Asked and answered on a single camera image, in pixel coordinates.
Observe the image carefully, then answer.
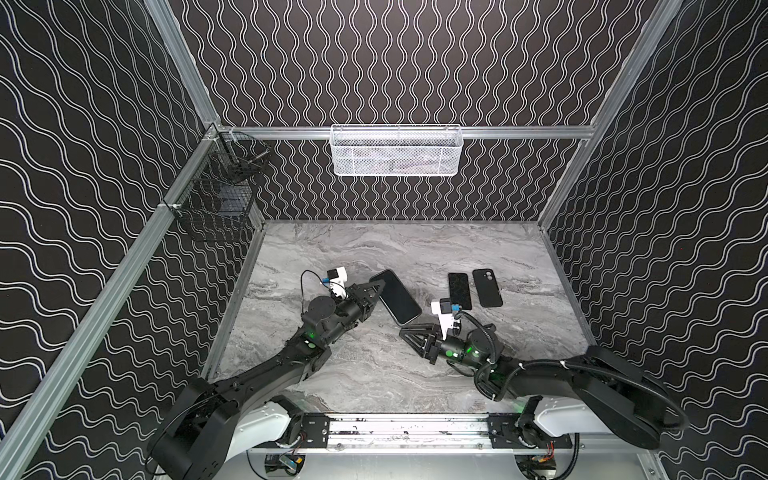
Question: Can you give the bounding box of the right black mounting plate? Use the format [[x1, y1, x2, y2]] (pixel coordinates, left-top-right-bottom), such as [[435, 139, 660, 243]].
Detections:
[[486, 413, 573, 450]]

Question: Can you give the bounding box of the black wire basket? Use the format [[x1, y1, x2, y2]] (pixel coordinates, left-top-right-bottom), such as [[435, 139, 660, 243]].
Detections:
[[171, 132, 272, 244]]

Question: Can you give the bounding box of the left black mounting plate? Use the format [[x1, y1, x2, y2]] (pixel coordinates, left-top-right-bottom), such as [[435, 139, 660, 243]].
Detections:
[[278, 413, 331, 449]]

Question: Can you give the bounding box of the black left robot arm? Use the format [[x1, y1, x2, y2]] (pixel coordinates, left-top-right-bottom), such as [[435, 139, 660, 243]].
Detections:
[[147, 280, 385, 479]]

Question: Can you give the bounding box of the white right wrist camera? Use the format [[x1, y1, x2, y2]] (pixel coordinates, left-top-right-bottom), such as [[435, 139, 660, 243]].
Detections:
[[431, 298, 462, 340]]

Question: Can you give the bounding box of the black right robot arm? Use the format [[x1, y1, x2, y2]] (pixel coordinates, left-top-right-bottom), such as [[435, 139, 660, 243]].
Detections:
[[399, 324, 689, 450]]

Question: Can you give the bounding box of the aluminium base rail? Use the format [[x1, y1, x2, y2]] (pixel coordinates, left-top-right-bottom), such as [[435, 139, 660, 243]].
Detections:
[[167, 411, 655, 454]]

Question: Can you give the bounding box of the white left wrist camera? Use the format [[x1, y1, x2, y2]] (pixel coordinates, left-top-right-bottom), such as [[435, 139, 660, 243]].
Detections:
[[323, 267, 348, 299]]

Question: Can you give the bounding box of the white wire mesh basket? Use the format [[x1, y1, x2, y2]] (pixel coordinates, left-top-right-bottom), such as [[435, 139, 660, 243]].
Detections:
[[329, 124, 464, 177]]

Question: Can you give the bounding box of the black smartphone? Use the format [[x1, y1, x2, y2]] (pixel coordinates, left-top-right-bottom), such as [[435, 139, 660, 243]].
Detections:
[[369, 269, 423, 326]]

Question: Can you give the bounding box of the black phone case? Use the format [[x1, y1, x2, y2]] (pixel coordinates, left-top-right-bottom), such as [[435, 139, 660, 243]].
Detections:
[[472, 268, 503, 308]]

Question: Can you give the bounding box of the black phone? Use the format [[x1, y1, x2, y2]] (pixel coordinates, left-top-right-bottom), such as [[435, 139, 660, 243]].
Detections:
[[448, 272, 472, 311]]

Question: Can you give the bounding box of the black corrugated cable conduit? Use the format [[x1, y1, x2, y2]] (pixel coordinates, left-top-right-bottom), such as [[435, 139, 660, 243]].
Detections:
[[521, 358, 691, 433]]

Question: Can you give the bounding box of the black mounting plate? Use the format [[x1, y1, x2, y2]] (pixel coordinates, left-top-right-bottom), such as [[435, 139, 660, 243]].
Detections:
[[486, 413, 573, 450], [278, 413, 331, 449]]

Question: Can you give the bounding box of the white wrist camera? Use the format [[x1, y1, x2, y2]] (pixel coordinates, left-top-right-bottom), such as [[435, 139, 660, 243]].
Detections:
[[431, 298, 462, 340], [323, 267, 348, 299]]

